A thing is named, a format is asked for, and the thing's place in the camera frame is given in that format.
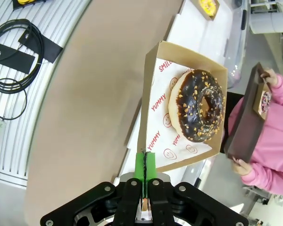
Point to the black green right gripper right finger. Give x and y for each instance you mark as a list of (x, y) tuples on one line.
[(191, 204)]

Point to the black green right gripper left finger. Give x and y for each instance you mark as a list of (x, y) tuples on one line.
[(96, 204)]

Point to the white red-printed paper liner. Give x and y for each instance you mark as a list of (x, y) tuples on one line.
[(159, 117)]

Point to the dark brown serving tray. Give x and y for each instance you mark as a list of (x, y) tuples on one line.
[(245, 122)]

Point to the chocolate donut with nut pieces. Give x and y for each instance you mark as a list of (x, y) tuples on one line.
[(191, 99)]

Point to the chocolate donut with coloured sprinkles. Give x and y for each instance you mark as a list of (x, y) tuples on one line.
[(266, 101)]

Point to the brown cardboard donut box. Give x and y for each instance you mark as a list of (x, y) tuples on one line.
[(179, 51)]

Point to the person's left forearm pink sleeve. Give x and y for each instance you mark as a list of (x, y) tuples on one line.
[(268, 179)]

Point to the person's pink sweater torso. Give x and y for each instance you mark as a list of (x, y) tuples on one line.
[(273, 136)]

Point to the yellow donut in tray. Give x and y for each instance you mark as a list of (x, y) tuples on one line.
[(215, 13)]

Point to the yellow glazed donut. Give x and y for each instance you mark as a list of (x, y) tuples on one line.
[(207, 5)]

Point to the person's left hand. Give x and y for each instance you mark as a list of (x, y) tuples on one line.
[(243, 167)]

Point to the person's right hand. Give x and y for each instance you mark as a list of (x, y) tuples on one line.
[(271, 77)]

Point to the grey slotted aluminium plate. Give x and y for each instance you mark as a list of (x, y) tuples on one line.
[(61, 23)]

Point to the white cylindrical container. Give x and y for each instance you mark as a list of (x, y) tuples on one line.
[(268, 22)]

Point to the yellow and black device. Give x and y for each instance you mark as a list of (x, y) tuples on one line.
[(28, 3)]

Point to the black flat bracket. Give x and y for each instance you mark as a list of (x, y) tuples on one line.
[(14, 58), (44, 47)]

